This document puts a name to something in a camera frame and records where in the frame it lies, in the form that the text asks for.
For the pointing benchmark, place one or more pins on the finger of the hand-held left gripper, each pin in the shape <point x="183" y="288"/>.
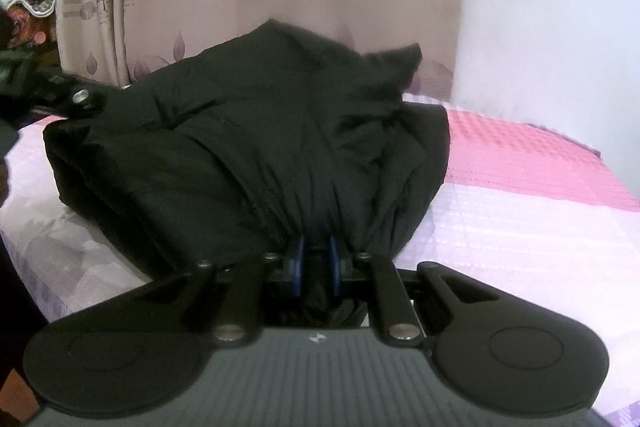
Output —
<point x="80" y="97"/>

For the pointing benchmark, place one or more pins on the pile of colourful clothes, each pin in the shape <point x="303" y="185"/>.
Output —
<point x="27" y="14"/>

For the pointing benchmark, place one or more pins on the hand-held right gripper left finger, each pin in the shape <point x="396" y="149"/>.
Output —
<point x="298" y="268"/>

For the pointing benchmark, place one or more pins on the black padded jacket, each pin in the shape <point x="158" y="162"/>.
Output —
<point x="260" y="137"/>

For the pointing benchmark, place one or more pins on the pink checked bedspread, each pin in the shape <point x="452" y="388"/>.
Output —
<point x="525" y="207"/>

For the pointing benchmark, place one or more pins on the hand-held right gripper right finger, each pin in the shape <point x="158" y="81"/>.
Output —
<point x="334" y="268"/>

